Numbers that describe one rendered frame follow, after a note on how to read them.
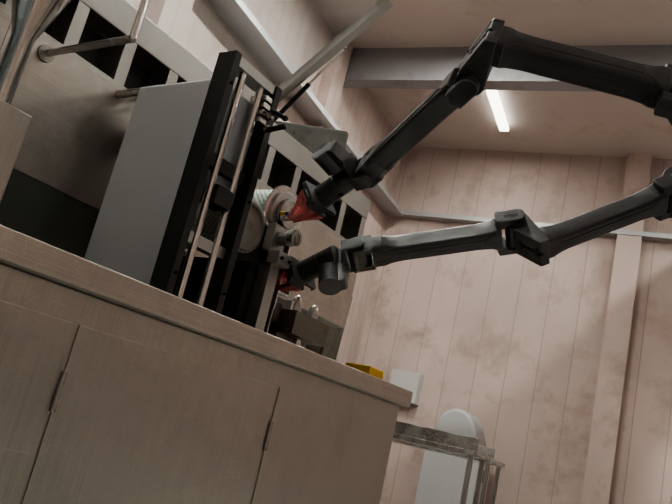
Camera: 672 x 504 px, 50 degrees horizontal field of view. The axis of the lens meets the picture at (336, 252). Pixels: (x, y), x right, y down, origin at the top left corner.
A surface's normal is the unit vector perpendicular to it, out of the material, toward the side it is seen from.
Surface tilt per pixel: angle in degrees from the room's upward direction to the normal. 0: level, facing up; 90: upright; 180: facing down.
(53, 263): 90
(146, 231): 90
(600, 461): 90
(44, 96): 90
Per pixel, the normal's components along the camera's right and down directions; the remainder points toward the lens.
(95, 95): 0.83, 0.05
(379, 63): -0.36, -0.32
